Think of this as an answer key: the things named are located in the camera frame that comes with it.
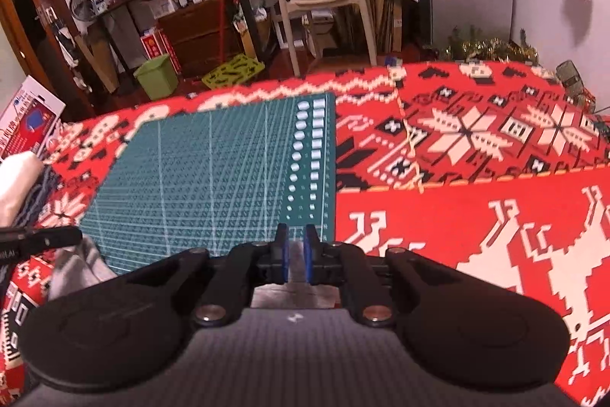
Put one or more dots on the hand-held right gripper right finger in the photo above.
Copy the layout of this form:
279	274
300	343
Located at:
307	254

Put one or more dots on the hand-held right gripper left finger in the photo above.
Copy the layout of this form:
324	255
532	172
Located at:
285	254

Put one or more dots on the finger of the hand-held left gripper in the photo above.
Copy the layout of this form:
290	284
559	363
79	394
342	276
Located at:
47	237

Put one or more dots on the grey polo shirt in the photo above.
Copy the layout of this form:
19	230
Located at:
81	268

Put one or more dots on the white folded garment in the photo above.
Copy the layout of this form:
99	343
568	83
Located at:
19	187

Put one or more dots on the green cutting mat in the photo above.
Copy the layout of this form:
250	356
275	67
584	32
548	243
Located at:
200	178

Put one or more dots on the red blue printed cardboard box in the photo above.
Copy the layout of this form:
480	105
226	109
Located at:
28	116

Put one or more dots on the red patterned blanket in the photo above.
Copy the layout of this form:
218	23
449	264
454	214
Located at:
476	221

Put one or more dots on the lime green flat crate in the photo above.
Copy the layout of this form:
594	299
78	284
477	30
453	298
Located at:
233	72

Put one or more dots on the green waste bin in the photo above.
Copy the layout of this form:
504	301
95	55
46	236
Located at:
157	78

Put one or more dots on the red and white box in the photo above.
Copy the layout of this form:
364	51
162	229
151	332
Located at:
152	47

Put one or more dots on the brown wooden drawer cabinet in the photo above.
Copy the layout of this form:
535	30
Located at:
195	35

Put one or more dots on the electric fan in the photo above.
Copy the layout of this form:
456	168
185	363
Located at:
86	1

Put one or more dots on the green tinsel garland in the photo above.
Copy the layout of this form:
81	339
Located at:
486	49

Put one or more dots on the olive green pouch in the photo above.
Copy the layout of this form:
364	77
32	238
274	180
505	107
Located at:
569	75

